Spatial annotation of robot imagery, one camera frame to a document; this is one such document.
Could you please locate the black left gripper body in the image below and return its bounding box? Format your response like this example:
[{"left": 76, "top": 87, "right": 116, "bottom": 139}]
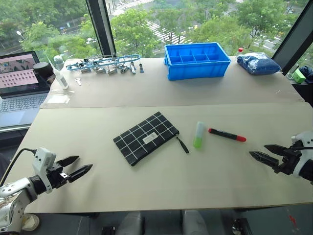
[{"left": 46, "top": 162, "right": 71, "bottom": 189}]

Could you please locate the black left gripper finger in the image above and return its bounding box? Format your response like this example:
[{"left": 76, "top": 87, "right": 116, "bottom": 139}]
[
  {"left": 57, "top": 155, "right": 80, "bottom": 168},
  {"left": 67, "top": 164, "right": 93, "bottom": 183}
]

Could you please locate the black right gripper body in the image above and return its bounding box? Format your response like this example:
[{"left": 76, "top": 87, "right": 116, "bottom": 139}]
[{"left": 274, "top": 146, "right": 302, "bottom": 176}]

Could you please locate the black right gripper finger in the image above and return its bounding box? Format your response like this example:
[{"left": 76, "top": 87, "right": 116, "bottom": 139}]
[
  {"left": 249, "top": 151, "right": 280, "bottom": 170},
  {"left": 264, "top": 144, "right": 287, "bottom": 156}
]

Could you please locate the red black marker pen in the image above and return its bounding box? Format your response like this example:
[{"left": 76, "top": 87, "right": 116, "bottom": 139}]
[{"left": 208, "top": 127, "right": 247, "bottom": 143}]

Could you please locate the black white grid pencil case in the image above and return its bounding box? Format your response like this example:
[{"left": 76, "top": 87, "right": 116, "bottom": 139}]
[{"left": 113, "top": 111, "right": 190, "bottom": 167}]

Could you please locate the white green glue stick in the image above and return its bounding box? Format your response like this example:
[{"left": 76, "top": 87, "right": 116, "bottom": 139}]
[{"left": 193, "top": 121, "right": 206, "bottom": 150}]

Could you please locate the clear plastic sleeve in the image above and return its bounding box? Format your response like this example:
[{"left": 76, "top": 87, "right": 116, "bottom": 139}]
[{"left": 45, "top": 89, "right": 74, "bottom": 105}]

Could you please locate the green box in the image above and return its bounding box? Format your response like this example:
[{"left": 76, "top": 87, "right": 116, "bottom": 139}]
[{"left": 293, "top": 68, "right": 307, "bottom": 84}]

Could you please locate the grey laptop computer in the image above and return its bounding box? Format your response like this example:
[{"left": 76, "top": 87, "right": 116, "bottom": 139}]
[{"left": 0, "top": 50, "right": 51, "bottom": 133}]

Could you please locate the white squeeze bottle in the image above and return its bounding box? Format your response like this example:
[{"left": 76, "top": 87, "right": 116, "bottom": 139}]
[{"left": 45, "top": 52, "right": 70, "bottom": 90}]

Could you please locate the dark blue cloth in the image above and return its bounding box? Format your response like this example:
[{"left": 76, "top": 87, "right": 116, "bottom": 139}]
[{"left": 299, "top": 65, "right": 313, "bottom": 84}]

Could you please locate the blue filled plastic bag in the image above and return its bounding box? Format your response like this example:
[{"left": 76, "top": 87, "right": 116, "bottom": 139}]
[{"left": 236, "top": 52, "right": 282, "bottom": 75}]

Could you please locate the black round speaker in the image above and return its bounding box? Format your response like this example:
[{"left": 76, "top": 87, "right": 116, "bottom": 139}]
[{"left": 32, "top": 62, "right": 54, "bottom": 79}]

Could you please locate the pale green capped bottle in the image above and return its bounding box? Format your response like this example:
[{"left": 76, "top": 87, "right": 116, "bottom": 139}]
[{"left": 53, "top": 55, "right": 66, "bottom": 71}]

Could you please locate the blue clip clothes hanger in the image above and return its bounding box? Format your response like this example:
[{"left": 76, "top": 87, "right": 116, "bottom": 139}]
[{"left": 66, "top": 54, "right": 145, "bottom": 75}]

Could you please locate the black window pillar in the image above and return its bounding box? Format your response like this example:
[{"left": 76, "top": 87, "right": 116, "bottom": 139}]
[
  {"left": 271, "top": 0, "right": 313, "bottom": 77},
  {"left": 85, "top": 0, "right": 117, "bottom": 58}
]

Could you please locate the blue plastic divided bin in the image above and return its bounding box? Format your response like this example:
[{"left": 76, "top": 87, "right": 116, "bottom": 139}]
[{"left": 163, "top": 42, "right": 232, "bottom": 82}]

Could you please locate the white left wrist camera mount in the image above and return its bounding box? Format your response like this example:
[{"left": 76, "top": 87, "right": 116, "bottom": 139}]
[{"left": 32, "top": 146, "right": 57, "bottom": 194}]

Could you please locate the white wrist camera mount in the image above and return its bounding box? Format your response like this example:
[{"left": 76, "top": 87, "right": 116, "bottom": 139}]
[
  {"left": 32, "top": 146, "right": 57, "bottom": 194},
  {"left": 290, "top": 131, "right": 313, "bottom": 179}
]

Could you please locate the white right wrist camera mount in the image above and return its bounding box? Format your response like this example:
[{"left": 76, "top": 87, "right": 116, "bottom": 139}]
[{"left": 290, "top": 131, "right": 313, "bottom": 179}]

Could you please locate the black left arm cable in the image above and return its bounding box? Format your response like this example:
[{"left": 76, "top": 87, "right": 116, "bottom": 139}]
[{"left": 0, "top": 148, "right": 37, "bottom": 187}]

